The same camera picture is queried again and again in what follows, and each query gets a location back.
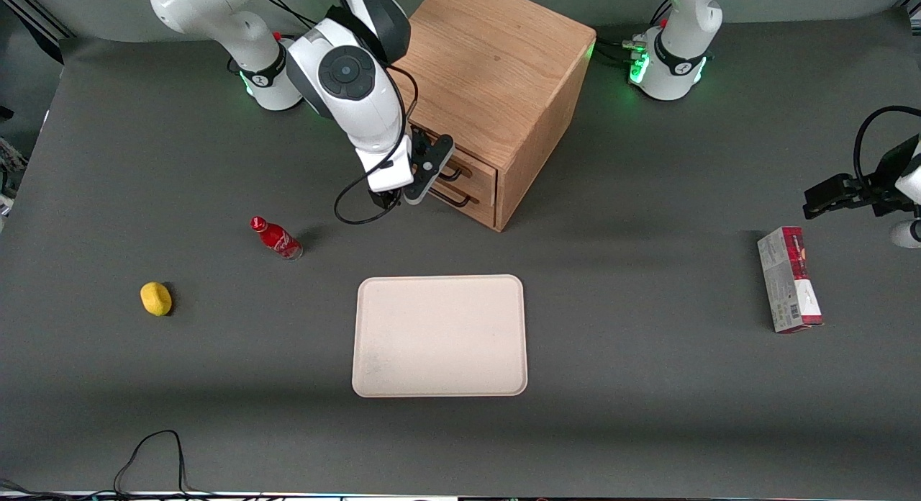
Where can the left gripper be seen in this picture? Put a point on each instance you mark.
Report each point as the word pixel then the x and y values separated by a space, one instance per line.
pixel 889 182

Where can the wooden drawer cabinet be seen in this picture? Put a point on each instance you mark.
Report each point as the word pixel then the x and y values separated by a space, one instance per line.
pixel 496 62

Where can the red cola bottle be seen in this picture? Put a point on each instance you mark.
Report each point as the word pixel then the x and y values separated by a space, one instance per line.
pixel 277 238

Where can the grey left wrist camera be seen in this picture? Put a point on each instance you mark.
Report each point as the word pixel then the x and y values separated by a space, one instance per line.
pixel 908 235

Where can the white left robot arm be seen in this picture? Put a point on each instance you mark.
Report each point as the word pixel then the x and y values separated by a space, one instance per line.
pixel 676 69

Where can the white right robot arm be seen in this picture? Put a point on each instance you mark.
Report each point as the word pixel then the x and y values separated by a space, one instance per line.
pixel 216 11

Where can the red plaid carton box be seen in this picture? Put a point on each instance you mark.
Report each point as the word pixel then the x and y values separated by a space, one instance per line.
pixel 788 285

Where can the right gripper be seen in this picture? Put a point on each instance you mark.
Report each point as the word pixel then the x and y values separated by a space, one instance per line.
pixel 383 197

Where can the beige plastic tray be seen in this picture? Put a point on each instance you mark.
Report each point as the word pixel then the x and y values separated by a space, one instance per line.
pixel 439 342

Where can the black aluminium frame rail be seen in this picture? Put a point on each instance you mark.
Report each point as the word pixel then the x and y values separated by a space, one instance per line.
pixel 39 19

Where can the yellow lemon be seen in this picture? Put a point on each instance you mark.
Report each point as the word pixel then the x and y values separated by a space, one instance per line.
pixel 156 299

